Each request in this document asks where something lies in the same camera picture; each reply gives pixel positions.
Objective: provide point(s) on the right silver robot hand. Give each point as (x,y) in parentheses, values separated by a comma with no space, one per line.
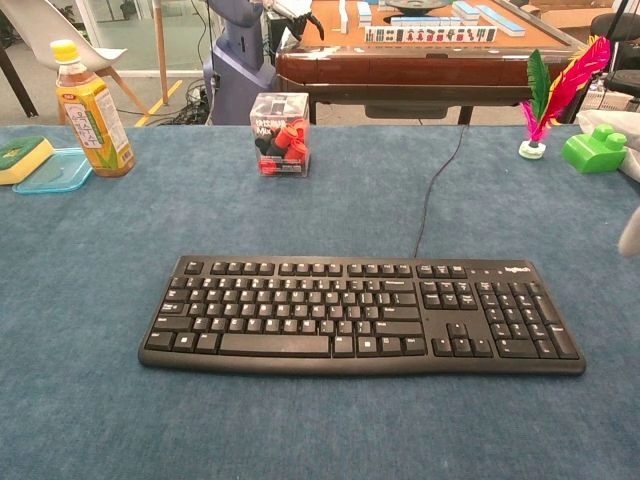
(631,235)

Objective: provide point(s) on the black computer keyboard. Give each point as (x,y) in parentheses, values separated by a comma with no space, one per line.
(300,345)

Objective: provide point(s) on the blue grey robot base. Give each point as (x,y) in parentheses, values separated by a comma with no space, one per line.
(235,65)

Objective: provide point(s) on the green toy block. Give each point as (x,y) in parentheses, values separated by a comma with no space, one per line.
(590,155)

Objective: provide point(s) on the pink green feather shuttlecock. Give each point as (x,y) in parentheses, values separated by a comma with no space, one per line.
(531,150)

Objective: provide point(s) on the rolling stool base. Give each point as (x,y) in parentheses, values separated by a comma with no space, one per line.
(620,30)

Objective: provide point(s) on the blue-backed mahjong tile row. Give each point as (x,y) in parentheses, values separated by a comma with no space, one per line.
(502,21)
(425,21)

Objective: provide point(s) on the blue-backed mahjong tile stack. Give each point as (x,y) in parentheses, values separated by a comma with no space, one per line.
(365,14)
(470,11)

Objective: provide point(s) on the face-up mahjong tile row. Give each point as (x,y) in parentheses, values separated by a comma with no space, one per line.
(430,35)

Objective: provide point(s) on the brown mahjong table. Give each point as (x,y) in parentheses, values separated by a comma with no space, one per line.
(400,70)

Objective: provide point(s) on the mahjong table dice dome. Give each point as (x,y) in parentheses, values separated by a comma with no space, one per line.
(410,6)

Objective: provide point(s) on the small printed carton box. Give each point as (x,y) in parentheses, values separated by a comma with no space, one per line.
(280,135)

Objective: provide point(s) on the black robot claw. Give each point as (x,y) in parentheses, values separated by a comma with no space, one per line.
(312,22)

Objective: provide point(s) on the blue table cloth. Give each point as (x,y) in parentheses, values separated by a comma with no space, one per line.
(100,300)

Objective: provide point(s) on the yellow-capped tea bottle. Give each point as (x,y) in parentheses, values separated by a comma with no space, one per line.
(95,125)

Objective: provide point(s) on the blue transparent plastic lid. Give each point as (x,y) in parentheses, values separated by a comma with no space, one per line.
(55,175)

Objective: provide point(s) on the white chair wooden legs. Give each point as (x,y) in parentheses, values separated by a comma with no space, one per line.
(60,25)

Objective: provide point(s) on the yellow green sponge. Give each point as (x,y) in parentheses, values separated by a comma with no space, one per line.
(25,155)

